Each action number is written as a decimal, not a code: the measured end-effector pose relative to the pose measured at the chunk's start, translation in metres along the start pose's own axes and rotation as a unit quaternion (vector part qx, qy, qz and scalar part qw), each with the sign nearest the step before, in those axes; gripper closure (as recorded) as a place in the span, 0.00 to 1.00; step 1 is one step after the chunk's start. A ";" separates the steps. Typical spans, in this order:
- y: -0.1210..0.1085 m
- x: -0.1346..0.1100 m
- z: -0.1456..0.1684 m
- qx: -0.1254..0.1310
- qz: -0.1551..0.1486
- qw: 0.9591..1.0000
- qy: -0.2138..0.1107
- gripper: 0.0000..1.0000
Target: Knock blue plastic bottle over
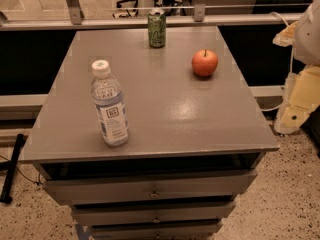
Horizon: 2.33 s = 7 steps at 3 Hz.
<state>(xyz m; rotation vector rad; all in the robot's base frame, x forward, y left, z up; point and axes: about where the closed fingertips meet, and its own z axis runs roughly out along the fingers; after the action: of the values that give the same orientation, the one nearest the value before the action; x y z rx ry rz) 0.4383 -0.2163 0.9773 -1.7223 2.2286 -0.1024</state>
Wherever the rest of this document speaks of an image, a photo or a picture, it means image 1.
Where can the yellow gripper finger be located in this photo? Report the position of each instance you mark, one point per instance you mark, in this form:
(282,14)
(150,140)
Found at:
(301,97)
(286,36)

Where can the clear blue-label plastic bottle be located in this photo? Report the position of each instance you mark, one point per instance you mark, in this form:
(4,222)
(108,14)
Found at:
(107,95)

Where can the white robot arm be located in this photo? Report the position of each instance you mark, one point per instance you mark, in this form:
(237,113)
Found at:
(306,46)

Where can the red apple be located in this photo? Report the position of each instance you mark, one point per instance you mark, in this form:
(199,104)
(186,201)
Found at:
(204,62)

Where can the grey drawer cabinet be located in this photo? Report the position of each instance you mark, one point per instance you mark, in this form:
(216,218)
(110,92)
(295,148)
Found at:
(179,122)

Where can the green soda can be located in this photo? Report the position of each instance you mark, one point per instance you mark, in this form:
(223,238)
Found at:
(157,28)

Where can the bottom grey drawer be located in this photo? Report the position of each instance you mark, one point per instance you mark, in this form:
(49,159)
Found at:
(160,231)

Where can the grey drawer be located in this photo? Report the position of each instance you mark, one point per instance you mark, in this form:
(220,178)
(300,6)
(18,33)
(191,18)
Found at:
(160,231)
(153,213)
(147,188)

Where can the top grey drawer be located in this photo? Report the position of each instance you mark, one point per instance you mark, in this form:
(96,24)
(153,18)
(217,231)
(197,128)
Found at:
(147,188)

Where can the grey metal railing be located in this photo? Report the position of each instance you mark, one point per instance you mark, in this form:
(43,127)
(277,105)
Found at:
(18,15)

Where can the middle grey drawer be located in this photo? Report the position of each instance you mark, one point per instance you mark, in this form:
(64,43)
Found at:
(153,213)

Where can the black floor stand leg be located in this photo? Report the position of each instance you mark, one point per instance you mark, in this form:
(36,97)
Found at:
(10,167)

